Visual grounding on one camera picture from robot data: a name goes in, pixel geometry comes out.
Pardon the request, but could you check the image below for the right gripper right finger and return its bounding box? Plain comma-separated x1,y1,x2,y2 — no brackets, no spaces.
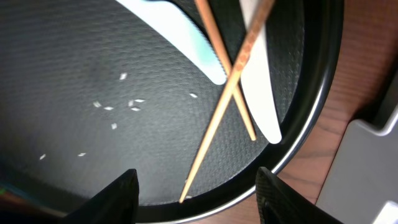
256,167,340,224

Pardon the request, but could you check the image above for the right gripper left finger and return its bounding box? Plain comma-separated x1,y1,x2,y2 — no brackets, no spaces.
60,169,139,224

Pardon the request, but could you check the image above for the light blue plastic knife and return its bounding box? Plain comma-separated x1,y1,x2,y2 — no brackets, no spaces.
118,0,226,85

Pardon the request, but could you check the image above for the wooden chopstick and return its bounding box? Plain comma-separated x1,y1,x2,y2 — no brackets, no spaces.
195,0,257,141
179,0,275,203

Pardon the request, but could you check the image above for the grey dishwasher rack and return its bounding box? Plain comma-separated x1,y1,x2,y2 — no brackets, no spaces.
315,70,398,224

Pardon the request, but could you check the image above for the black round tray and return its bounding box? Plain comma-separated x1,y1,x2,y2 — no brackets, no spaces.
1,0,344,223

